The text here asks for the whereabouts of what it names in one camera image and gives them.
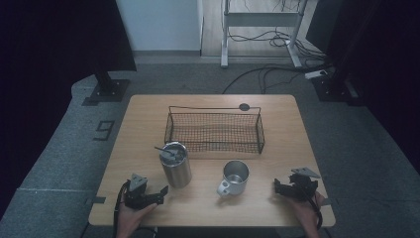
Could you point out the steel tumbler with lid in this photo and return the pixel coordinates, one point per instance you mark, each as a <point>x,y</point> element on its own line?
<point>176,168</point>

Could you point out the black curtain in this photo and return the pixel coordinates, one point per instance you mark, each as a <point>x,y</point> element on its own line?
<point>379,49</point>
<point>49,66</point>

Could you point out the person's right hand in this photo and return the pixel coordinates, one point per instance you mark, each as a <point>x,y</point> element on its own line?
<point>307,214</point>

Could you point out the black stand with base plate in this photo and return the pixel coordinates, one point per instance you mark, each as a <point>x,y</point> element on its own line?
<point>333,89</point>
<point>109,89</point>

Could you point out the white power strip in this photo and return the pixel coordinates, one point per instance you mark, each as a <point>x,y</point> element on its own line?
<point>315,74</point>

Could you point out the person's left hand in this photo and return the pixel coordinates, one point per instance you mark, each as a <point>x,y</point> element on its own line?
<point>132,219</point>

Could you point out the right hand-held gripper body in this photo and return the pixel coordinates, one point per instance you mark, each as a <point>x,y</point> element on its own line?
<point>302,188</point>

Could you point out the grey tape strip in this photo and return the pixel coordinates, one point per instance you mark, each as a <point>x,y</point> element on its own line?
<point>97,200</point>
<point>327,201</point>

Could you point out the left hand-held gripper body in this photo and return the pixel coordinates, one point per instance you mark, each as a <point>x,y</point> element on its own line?
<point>137,196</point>

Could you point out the white metal desk frame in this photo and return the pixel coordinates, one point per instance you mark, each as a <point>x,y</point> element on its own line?
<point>261,19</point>

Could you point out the black round table grommet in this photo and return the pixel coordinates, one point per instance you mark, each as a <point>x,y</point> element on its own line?
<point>244,107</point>

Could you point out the dark metal straw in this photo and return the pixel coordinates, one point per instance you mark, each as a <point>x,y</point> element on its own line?
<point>163,150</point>

